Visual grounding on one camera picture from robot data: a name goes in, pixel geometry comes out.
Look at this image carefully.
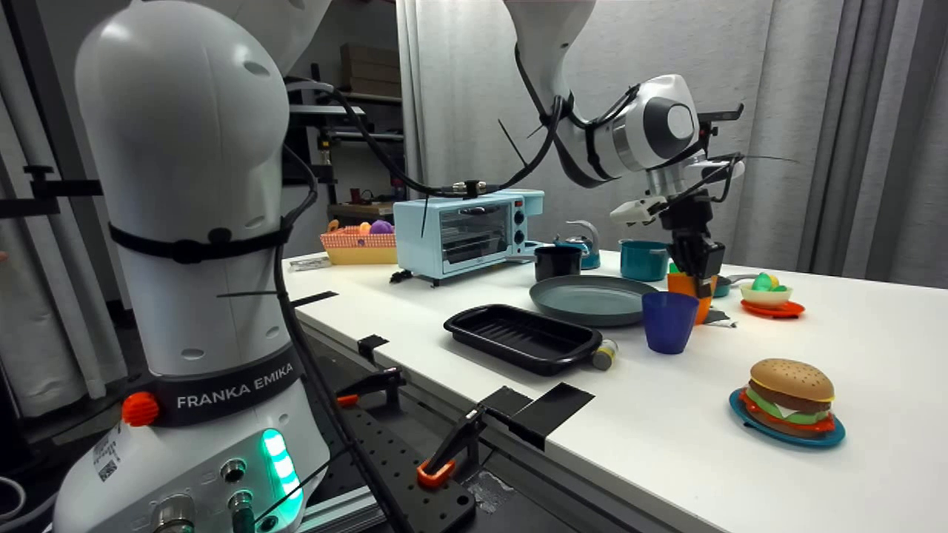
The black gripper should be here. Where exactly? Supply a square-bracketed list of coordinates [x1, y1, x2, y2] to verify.
[660, 190, 730, 301]

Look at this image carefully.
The orange plastic cup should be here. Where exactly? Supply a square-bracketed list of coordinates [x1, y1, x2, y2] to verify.
[663, 270, 718, 330]

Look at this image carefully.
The blue plastic cup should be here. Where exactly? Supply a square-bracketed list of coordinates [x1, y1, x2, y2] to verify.
[639, 291, 703, 358]

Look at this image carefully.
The small orange-red plate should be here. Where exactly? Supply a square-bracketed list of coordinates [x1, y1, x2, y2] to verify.
[737, 295, 808, 322]

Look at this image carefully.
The gray round plate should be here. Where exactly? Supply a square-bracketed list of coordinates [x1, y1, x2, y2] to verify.
[528, 272, 660, 331]

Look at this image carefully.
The small teal plate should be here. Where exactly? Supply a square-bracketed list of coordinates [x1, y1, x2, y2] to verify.
[725, 384, 851, 454]

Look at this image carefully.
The small teal frying pan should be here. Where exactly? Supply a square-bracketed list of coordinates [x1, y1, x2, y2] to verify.
[711, 272, 761, 301]

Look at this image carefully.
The small dark binder clip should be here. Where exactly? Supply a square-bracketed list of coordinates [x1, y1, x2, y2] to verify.
[703, 304, 740, 331]

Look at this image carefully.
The teal mug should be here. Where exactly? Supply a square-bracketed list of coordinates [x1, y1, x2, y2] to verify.
[617, 238, 674, 285]

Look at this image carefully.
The green and white toy food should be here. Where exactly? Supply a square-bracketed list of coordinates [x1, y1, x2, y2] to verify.
[740, 270, 795, 307]

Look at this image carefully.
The blue glass kettle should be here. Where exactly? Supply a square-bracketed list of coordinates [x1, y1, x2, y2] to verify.
[561, 217, 604, 272]

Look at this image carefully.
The black mug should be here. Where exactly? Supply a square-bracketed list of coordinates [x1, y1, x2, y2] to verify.
[533, 242, 588, 281]

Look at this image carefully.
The toy hamburger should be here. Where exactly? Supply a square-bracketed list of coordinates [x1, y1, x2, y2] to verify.
[740, 355, 838, 438]

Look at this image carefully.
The black tripod stand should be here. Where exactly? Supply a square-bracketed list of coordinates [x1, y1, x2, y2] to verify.
[697, 100, 748, 130]

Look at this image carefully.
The black rectangular baking tray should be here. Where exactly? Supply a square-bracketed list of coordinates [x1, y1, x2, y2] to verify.
[441, 301, 608, 378]

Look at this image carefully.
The light blue toaster oven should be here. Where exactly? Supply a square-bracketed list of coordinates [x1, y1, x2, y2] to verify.
[392, 187, 548, 287]

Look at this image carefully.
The pink and yellow basket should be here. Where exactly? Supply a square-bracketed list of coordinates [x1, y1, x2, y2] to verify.
[320, 221, 400, 270]

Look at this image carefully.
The dark background shelf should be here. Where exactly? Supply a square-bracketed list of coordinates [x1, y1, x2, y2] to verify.
[285, 78, 408, 232]

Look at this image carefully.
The black flat bracket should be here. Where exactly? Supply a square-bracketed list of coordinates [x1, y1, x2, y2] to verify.
[477, 381, 598, 454]

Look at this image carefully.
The black clamp with orange handle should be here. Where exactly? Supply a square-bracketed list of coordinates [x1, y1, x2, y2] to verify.
[411, 408, 488, 494]
[333, 365, 408, 415]

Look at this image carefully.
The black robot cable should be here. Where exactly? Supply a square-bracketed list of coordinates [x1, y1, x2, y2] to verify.
[269, 41, 582, 533]

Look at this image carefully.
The aluminium extrusion rail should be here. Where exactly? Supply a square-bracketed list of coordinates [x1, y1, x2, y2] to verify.
[296, 482, 388, 533]

